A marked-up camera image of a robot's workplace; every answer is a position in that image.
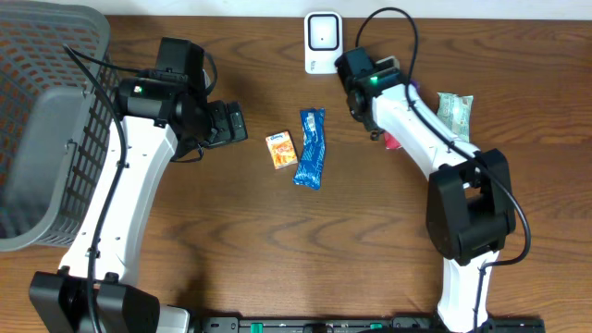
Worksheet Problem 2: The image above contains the orange Kleenex tissue pack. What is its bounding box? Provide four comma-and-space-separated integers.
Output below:
265, 131, 298, 169

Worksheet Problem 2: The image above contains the pink purple liner pack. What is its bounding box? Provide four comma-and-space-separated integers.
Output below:
383, 131, 401, 150

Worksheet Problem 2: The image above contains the blue Oreo cookie pack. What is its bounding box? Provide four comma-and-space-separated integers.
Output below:
293, 108, 326, 190

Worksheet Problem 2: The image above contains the green wet wipes pack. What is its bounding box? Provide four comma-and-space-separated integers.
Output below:
437, 92, 474, 142

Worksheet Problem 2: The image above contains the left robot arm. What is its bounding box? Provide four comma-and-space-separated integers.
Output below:
29, 37, 248, 332

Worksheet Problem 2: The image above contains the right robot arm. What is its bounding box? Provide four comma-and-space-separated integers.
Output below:
335, 48, 516, 332

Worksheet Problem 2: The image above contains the white barcode scanner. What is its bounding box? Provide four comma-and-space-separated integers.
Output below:
303, 11, 344, 75

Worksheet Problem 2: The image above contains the grey plastic mesh basket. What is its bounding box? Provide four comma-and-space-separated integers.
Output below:
1, 1, 119, 252

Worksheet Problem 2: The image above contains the right black cable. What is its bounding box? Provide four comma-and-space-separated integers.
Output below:
354, 6, 532, 333

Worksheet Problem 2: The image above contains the black cable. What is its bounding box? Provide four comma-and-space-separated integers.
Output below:
354, 6, 532, 333
62, 43, 140, 333

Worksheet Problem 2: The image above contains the left black cable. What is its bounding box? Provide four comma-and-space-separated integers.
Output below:
62, 43, 140, 333

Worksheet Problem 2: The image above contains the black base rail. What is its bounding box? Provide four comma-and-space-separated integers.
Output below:
191, 315, 546, 333

